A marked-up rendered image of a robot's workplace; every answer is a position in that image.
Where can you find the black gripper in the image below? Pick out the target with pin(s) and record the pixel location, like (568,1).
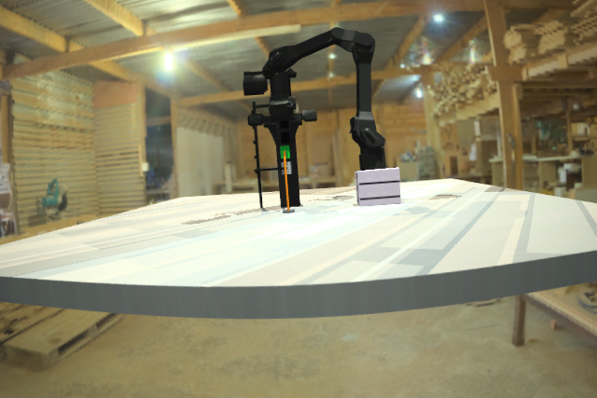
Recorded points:
(267,121)

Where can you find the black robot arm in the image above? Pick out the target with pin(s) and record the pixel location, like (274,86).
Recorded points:
(362,45)

